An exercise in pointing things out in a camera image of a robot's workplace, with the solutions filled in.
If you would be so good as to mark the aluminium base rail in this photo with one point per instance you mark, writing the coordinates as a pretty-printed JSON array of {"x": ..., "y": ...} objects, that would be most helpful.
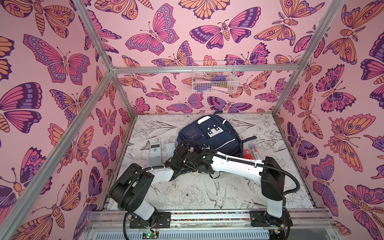
[{"x": 308, "y": 224}]

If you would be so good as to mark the pink item in basket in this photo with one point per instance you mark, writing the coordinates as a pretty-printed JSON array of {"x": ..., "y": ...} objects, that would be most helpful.
[{"x": 219, "y": 89}]

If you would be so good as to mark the navy blue backpack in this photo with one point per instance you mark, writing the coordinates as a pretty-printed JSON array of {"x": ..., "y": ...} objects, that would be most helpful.
[{"x": 215, "y": 133}]

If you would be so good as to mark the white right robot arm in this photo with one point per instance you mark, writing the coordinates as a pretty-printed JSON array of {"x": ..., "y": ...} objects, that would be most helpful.
[{"x": 275, "y": 182}]

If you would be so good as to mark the green circuit board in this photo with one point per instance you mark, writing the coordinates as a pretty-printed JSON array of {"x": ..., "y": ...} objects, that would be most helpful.
[{"x": 150, "y": 235}]

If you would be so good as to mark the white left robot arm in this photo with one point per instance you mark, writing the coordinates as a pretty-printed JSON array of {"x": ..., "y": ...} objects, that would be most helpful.
[{"x": 130, "y": 190}]

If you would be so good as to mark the grey scientific calculator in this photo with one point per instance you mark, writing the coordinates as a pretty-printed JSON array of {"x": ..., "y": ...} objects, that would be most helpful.
[{"x": 155, "y": 154}]

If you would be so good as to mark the purple item in basket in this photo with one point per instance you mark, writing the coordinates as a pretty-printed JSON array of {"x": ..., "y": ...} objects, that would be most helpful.
[{"x": 219, "y": 79}]

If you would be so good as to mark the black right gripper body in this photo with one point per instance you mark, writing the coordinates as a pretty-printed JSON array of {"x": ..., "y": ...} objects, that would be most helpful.
[{"x": 188, "y": 159}]

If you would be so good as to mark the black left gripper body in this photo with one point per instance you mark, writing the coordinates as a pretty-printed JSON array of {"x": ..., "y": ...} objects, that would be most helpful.
[{"x": 183, "y": 166}]

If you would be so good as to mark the white wire wall basket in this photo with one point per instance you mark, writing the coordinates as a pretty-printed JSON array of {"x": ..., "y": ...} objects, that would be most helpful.
[{"x": 203, "y": 75}]

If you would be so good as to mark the pale green ruler case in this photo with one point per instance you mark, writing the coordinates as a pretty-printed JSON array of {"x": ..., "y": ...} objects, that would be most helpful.
[{"x": 170, "y": 148}]

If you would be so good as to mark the clear pen refill package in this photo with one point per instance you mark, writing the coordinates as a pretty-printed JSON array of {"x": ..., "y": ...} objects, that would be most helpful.
[{"x": 254, "y": 152}]

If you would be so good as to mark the red pencil case package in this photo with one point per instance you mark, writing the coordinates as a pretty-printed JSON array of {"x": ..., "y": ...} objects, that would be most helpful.
[{"x": 247, "y": 154}]

